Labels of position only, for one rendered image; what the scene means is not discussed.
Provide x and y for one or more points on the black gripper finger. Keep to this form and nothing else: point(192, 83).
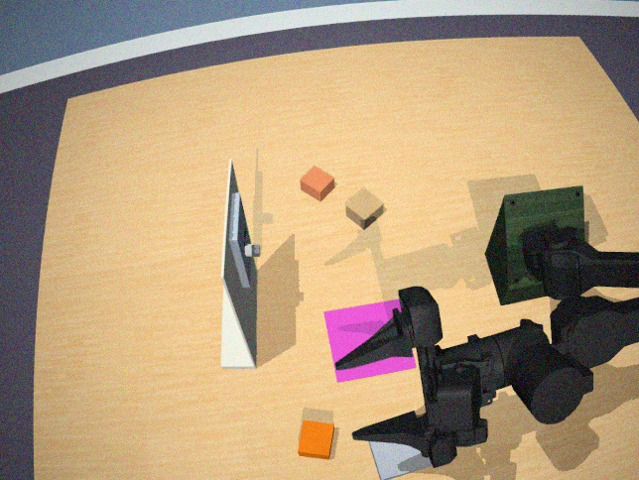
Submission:
point(392, 340)
point(402, 429)

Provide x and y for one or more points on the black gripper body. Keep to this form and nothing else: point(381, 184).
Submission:
point(422, 316)

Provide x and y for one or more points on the magenta square marking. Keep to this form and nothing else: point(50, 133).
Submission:
point(348, 327)

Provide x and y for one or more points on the tan cube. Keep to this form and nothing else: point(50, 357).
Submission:
point(364, 209)

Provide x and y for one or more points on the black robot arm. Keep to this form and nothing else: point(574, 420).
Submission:
point(550, 379)

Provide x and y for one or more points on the orange block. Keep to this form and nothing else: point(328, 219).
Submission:
point(317, 184)
point(316, 439)

